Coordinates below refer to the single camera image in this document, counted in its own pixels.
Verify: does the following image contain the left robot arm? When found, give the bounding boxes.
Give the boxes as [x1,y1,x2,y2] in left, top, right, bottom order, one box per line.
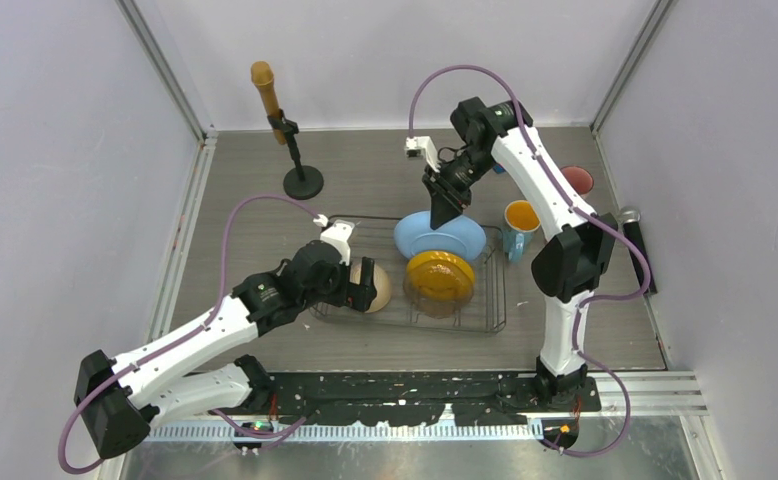
[74,240,378,460]

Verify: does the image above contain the black handheld microphone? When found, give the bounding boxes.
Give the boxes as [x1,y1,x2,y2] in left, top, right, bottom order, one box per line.
[618,207,650,285]

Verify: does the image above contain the blue glazed mug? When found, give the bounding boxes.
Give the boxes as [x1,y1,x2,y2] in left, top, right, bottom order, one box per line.
[501,200,541,263]

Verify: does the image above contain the black wire dish rack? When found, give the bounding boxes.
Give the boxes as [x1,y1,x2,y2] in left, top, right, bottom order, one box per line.
[311,211,507,333]

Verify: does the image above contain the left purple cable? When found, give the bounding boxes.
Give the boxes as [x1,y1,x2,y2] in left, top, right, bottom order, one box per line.
[57,193,331,476]

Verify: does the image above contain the pink patterned mug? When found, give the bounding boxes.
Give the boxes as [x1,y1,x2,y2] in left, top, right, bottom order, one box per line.
[560,166,595,198]

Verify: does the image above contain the black microphone stand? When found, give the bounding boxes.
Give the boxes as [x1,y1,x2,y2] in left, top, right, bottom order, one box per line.
[267,109,324,200]

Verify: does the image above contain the yellow plate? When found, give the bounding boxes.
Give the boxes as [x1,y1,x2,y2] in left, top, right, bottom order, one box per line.
[404,250,476,302]

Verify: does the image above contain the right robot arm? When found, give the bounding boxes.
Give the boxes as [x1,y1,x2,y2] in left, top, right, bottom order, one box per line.
[423,97,618,411]

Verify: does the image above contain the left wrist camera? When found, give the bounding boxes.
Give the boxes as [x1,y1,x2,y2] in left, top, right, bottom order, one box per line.
[319,220,355,265]

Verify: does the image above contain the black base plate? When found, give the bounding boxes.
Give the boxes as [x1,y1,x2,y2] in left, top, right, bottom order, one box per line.
[259,371,601,427]

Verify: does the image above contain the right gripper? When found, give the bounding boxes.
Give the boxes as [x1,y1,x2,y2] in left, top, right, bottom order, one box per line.
[422,146,497,230]

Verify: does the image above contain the brown microphone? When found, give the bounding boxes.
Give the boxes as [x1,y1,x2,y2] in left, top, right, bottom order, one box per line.
[250,61,287,145]

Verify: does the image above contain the beige floral bowl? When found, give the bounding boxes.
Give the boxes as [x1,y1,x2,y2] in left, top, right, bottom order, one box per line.
[349,262,392,314]

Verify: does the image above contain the light blue plate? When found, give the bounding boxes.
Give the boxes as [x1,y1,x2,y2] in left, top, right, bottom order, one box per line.
[393,211,487,262]

